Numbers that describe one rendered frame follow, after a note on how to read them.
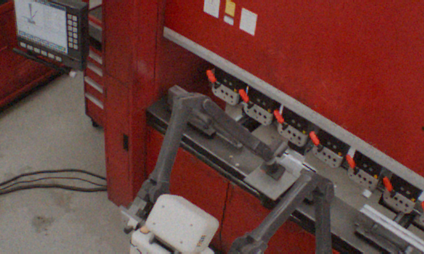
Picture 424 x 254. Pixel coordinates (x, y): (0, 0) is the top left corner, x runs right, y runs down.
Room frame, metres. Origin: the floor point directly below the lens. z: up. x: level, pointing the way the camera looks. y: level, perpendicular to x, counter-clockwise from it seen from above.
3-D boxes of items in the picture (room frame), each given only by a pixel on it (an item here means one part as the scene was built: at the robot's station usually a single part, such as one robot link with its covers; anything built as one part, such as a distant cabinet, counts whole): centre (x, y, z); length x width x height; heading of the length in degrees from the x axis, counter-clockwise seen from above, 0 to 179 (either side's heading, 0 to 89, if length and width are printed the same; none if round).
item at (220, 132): (2.36, 0.03, 0.92); 0.50 x 0.06 x 0.10; 54
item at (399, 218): (1.98, -1.12, 0.81); 0.64 x 0.08 x 0.14; 144
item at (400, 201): (1.69, -0.87, 1.21); 0.15 x 0.09 x 0.17; 54
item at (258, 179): (1.91, -0.33, 1.00); 0.26 x 0.18 x 0.01; 144
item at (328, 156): (1.92, -0.55, 1.21); 0.15 x 0.09 x 0.17; 54
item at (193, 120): (2.34, 0.10, 0.89); 0.30 x 0.05 x 0.03; 54
